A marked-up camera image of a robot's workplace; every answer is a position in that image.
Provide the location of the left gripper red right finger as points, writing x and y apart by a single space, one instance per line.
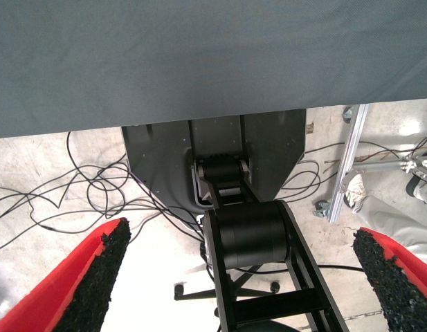
403 287

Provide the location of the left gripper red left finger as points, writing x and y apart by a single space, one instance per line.
61 294

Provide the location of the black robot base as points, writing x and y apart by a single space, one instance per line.
157 155

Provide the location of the white sneaker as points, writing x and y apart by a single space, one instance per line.
355 192

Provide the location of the grey caster wheel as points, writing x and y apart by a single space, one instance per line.
348 114
321 208

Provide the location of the grey metal stand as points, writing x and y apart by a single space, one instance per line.
379 165

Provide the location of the aluminium profile bar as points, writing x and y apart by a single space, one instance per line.
348 162

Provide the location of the black office chair base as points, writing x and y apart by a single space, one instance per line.
199 293

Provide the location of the dark grey table cloth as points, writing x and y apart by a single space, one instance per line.
199 52

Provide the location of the black robot torso frame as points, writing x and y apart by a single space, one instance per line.
251 235

